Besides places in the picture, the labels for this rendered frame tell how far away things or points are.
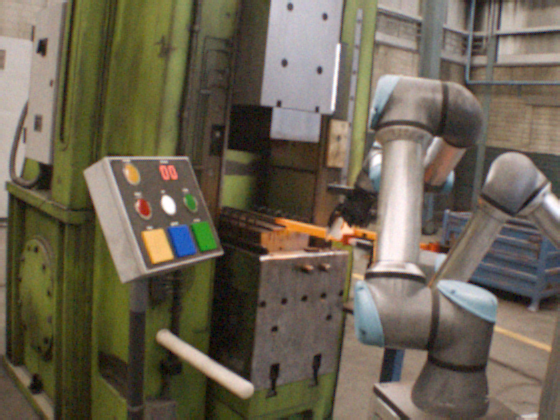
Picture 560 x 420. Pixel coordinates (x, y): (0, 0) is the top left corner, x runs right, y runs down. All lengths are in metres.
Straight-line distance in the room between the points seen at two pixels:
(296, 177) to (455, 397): 1.36
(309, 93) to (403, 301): 1.03
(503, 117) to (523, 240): 5.61
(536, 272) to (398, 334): 4.49
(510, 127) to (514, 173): 9.45
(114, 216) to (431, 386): 0.77
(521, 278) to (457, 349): 4.50
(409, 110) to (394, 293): 0.35
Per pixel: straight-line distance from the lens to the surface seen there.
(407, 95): 1.18
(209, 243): 1.55
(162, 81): 1.80
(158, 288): 1.84
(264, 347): 1.92
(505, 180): 1.38
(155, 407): 1.96
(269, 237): 1.89
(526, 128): 10.63
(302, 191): 2.25
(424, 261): 1.55
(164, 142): 1.80
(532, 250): 5.52
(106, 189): 1.38
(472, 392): 1.13
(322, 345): 2.10
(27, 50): 7.01
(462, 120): 1.21
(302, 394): 2.13
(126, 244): 1.36
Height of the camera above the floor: 1.29
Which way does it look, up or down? 7 degrees down
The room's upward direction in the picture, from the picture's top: 6 degrees clockwise
